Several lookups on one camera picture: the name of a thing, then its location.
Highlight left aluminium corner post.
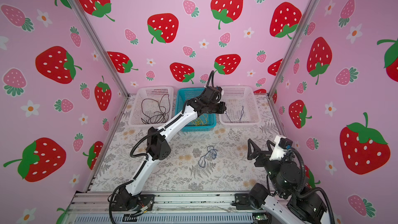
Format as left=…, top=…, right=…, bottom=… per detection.
left=54, top=0, right=130, bottom=97

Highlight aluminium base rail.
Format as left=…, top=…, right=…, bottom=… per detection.
left=65, top=191, right=324, bottom=224

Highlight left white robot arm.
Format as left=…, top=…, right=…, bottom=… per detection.
left=108, top=71, right=227, bottom=224

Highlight left white plastic basket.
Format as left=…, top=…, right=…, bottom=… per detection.
left=128, top=86, right=174, bottom=128

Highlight right white plastic basket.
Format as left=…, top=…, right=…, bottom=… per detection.
left=219, top=86, right=261, bottom=128

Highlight white plastic basket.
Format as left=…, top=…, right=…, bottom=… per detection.
left=219, top=86, right=261, bottom=128
left=128, top=86, right=174, bottom=128

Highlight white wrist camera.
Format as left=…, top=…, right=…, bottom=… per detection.
left=215, top=87, right=222, bottom=102
left=269, top=135, right=293, bottom=161

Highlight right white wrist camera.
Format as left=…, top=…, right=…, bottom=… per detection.
left=269, top=135, right=293, bottom=161

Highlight teal plastic basket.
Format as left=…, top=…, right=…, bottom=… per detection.
left=174, top=88, right=217, bottom=132

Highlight cable bundle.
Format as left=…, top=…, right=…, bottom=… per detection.
left=198, top=145, right=218, bottom=169

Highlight right aluminium corner post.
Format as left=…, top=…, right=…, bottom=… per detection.
left=268, top=0, right=333, bottom=97

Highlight black cable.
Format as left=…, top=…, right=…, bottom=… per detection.
left=141, top=94, right=171, bottom=124

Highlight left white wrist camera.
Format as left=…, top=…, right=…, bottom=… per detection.
left=215, top=87, right=222, bottom=102

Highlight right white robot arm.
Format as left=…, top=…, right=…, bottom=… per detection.
left=247, top=136, right=335, bottom=224

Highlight aluminium corner post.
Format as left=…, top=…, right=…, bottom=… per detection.
left=268, top=0, right=333, bottom=97
left=54, top=0, right=130, bottom=97

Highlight yellow cable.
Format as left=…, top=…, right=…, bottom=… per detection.
left=190, top=113, right=211, bottom=128

